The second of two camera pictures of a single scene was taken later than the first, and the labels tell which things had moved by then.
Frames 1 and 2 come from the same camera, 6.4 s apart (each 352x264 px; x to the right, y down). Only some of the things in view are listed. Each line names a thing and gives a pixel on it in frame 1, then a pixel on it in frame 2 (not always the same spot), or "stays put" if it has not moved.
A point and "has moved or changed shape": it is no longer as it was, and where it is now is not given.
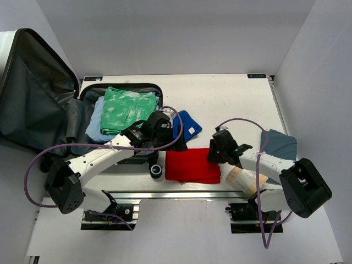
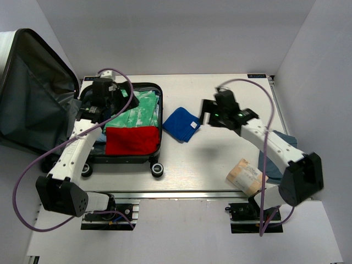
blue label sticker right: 256,76 stays put
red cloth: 192,165 has moved or changed shape
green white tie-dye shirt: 121,108 stays put
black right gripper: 212,157 → 207,106
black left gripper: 181,146 → 125,100
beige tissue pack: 245,180 stays put
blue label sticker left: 93,78 stays put
